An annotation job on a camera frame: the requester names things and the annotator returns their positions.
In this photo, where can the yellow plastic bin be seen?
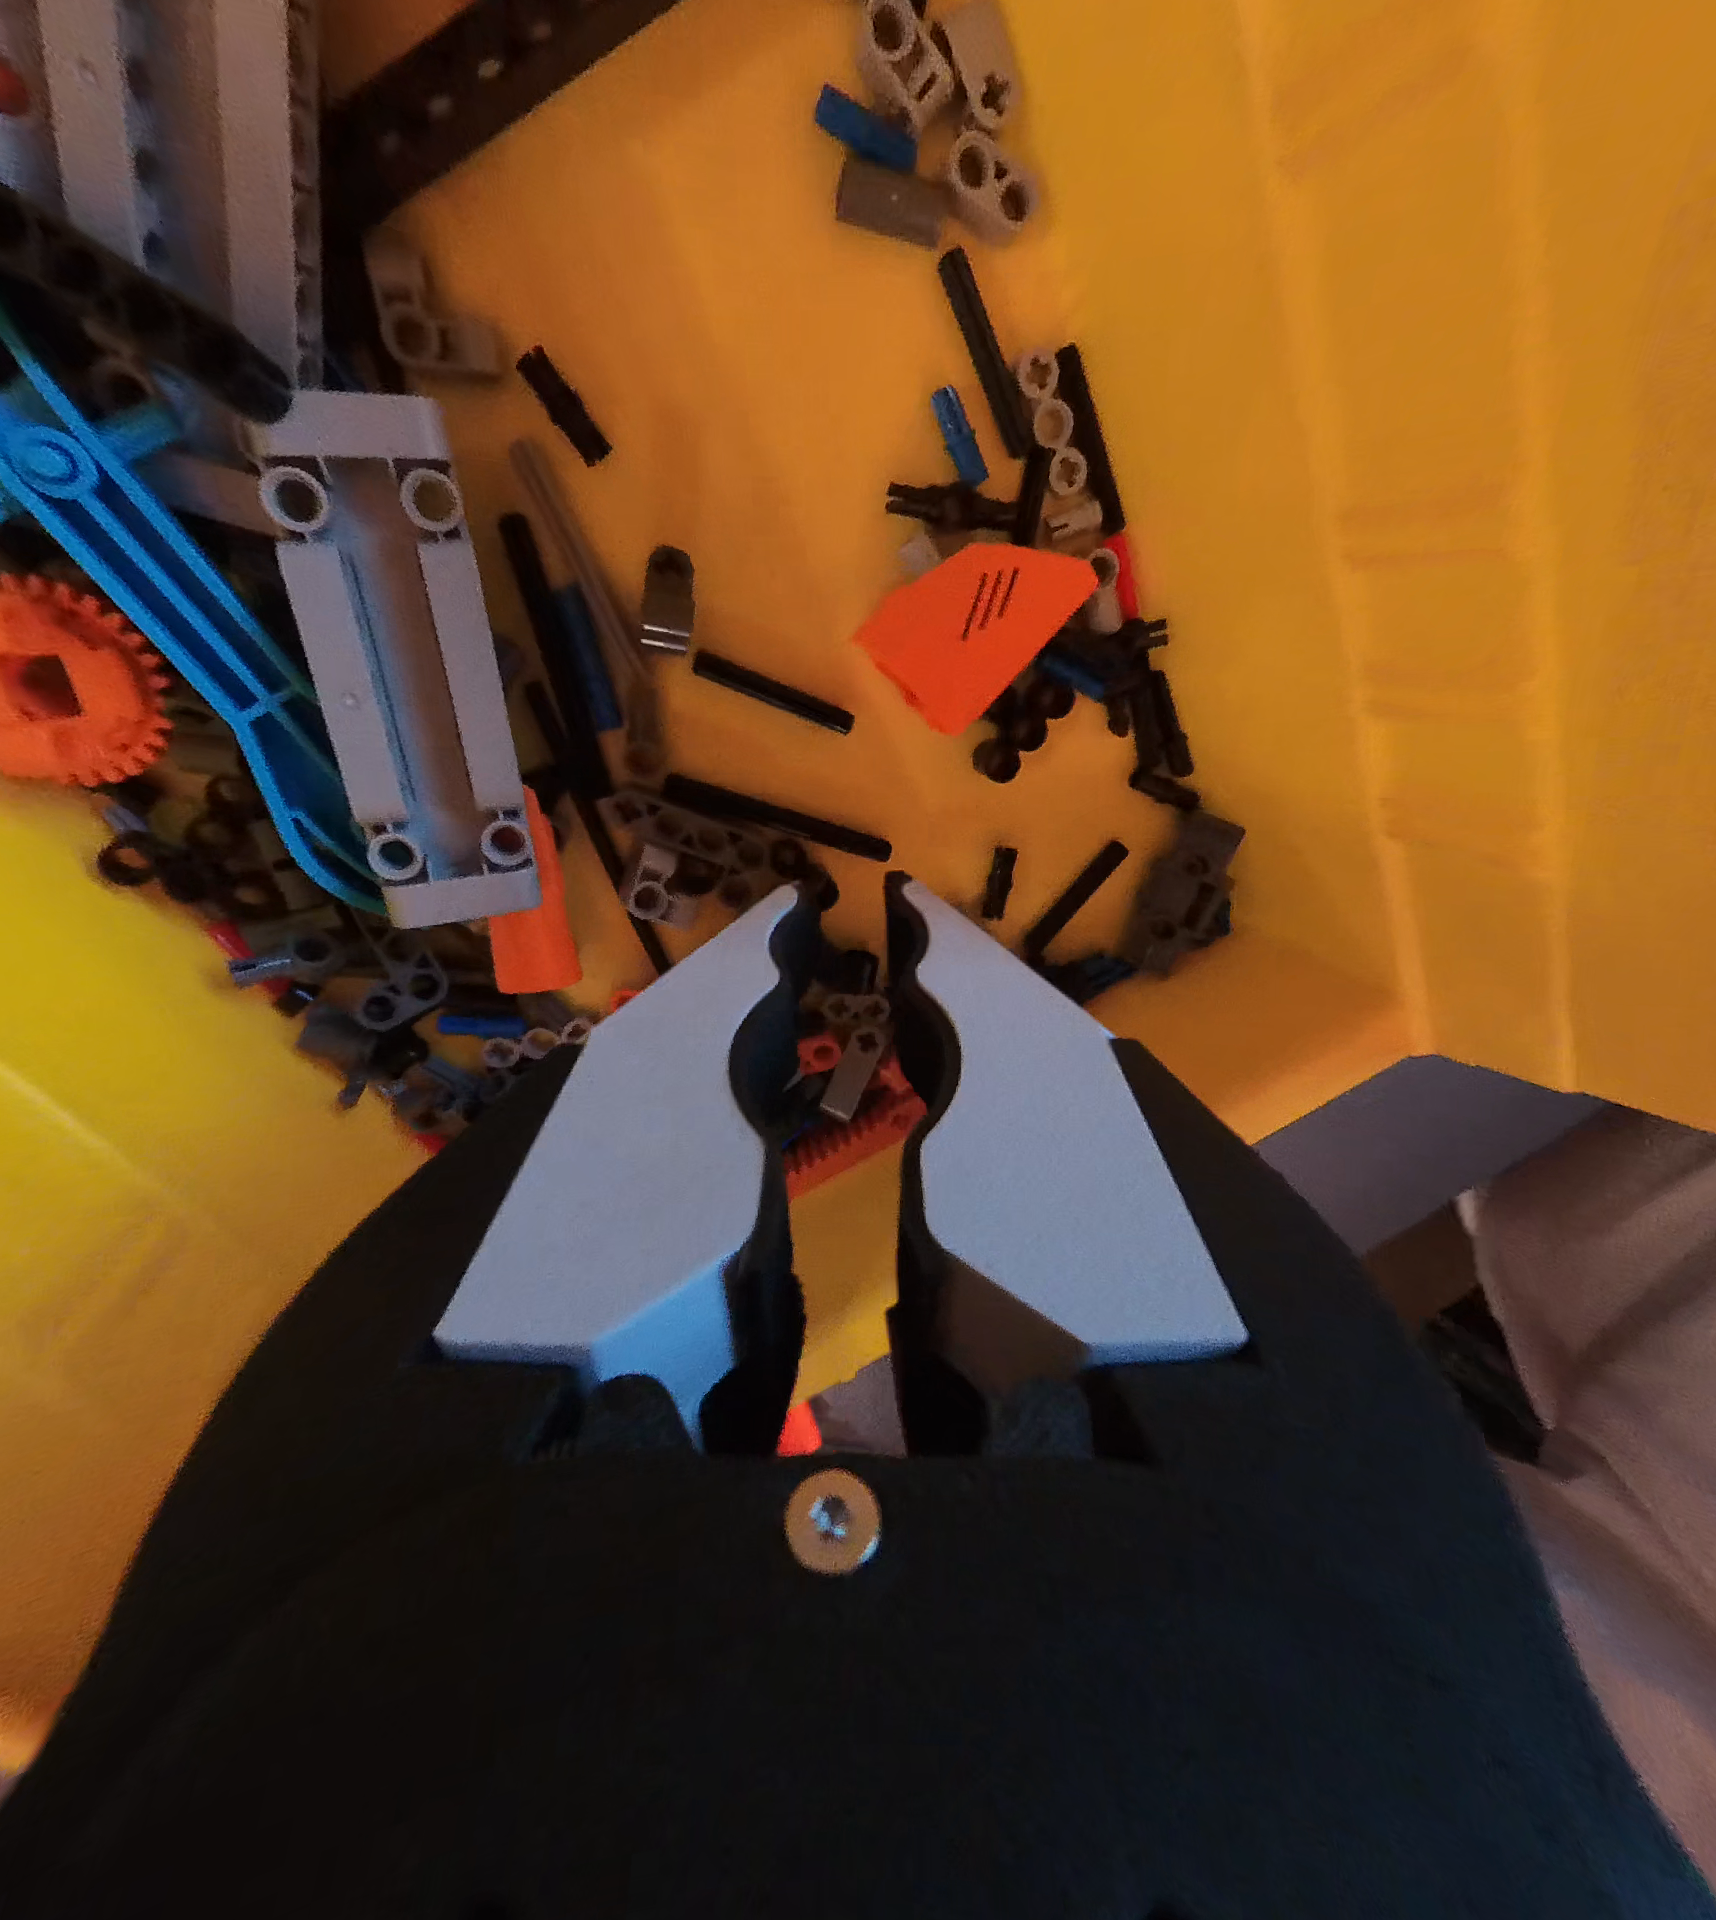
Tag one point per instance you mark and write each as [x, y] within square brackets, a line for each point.
[1549, 596]

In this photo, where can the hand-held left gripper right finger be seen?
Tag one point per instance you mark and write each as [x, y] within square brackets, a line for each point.
[1084, 1198]

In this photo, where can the blue toy tool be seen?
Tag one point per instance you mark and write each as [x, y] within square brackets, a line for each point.
[122, 527]

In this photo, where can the pile of small toy parts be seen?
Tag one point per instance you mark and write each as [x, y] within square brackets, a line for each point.
[735, 839]

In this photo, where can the orange toothed toy rack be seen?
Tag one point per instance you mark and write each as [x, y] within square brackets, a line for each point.
[855, 1140]

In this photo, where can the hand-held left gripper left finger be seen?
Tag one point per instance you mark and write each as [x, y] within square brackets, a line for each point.
[602, 1198]

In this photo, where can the orange curved toy panel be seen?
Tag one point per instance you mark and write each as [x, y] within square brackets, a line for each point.
[974, 632]

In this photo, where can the black long toy beam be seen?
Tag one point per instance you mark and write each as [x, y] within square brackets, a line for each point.
[76, 284]

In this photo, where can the grey long toy panel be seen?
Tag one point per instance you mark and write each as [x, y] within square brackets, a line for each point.
[389, 677]
[197, 149]

